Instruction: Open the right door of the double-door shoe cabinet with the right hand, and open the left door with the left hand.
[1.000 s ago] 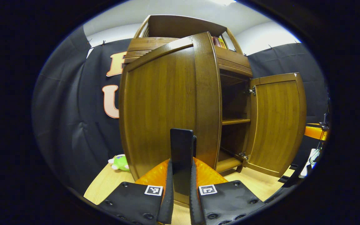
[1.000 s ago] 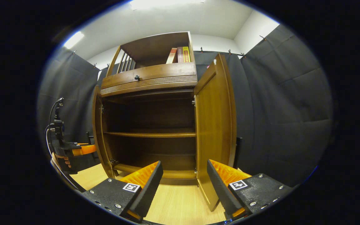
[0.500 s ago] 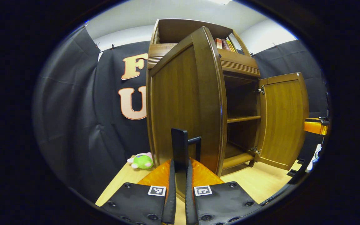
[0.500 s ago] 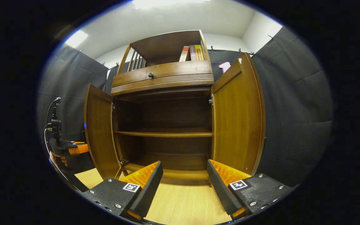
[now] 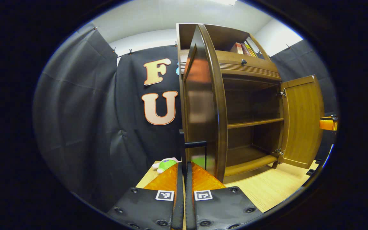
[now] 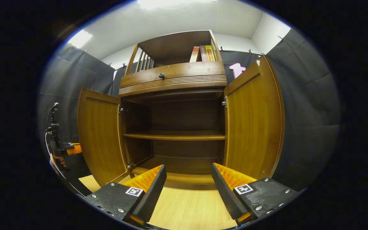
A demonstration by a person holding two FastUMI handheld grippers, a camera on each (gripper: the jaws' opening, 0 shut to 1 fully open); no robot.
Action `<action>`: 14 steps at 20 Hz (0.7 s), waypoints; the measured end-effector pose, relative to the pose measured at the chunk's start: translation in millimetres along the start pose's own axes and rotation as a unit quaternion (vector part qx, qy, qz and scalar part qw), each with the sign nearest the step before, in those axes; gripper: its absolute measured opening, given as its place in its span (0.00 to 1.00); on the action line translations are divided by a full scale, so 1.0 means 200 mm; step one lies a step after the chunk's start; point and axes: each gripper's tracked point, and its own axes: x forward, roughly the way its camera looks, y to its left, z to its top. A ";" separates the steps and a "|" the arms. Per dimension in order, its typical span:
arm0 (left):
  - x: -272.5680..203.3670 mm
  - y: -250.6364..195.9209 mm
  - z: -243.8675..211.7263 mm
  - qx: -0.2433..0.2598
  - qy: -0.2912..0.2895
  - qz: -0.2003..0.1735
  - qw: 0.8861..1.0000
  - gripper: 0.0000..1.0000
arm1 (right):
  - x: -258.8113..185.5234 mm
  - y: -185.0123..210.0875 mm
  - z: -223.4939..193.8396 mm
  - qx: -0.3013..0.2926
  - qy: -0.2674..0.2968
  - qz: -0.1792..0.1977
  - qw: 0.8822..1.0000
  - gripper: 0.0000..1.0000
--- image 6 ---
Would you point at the dark brown book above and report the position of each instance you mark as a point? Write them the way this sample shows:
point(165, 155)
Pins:
point(203, 53)

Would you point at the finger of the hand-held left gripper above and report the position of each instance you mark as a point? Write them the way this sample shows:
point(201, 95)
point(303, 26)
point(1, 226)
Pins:
point(75, 149)

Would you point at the rectangular ceiling light panel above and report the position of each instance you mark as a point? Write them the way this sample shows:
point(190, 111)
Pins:
point(176, 3)
point(80, 38)

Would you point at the wooden cabinet door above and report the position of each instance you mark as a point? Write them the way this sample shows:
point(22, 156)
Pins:
point(99, 137)
point(254, 127)

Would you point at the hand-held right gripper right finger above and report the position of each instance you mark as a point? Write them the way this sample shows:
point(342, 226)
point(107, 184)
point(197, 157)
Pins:
point(227, 191)

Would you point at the wooden cabinet drawer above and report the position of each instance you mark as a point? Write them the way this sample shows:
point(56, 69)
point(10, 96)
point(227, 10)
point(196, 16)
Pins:
point(190, 72)

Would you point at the black backdrop cloth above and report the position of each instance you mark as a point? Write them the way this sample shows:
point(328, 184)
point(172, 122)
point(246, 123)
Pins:
point(305, 111)

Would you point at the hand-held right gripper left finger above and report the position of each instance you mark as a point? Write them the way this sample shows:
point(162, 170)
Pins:
point(152, 195)

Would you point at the metal door hinge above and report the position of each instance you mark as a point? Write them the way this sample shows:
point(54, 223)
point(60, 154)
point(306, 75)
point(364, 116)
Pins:
point(122, 110)
point(129, 165)
point(224, 102)

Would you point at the yellow book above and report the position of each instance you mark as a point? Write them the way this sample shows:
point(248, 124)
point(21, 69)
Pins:
point(210, 53)

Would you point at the wooden inner shelf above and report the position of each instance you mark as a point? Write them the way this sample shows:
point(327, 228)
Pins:
point(174, 135)

